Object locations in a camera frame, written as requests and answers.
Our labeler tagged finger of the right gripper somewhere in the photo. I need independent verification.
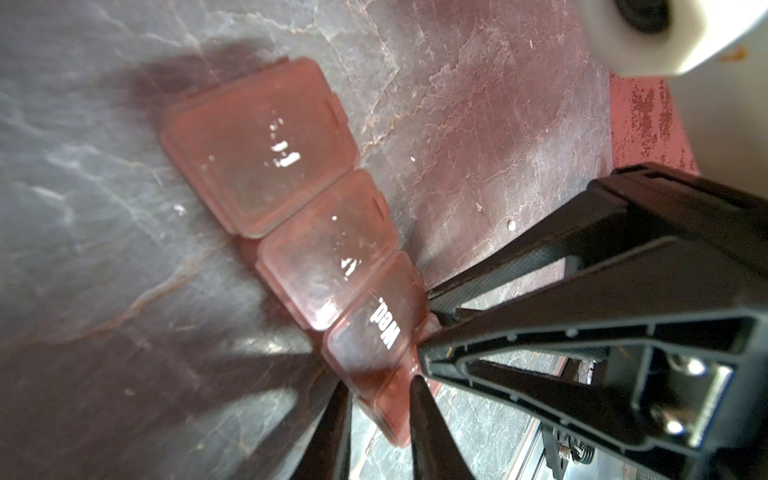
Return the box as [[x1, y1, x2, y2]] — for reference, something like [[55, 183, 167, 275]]
[[419, 237, 767, 479], [428, 163, 767, 312]]

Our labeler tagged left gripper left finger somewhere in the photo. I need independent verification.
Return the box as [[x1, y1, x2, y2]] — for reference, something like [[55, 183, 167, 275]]
[[290, 382, 353, 480]]

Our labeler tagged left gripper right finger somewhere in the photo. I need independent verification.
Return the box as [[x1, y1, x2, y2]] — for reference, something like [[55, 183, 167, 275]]
[[410, 375, 474, 480]]

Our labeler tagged brown weekly pill organizer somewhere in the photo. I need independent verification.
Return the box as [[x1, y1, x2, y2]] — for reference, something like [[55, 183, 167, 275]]
[[159, 58, 439, 447]]

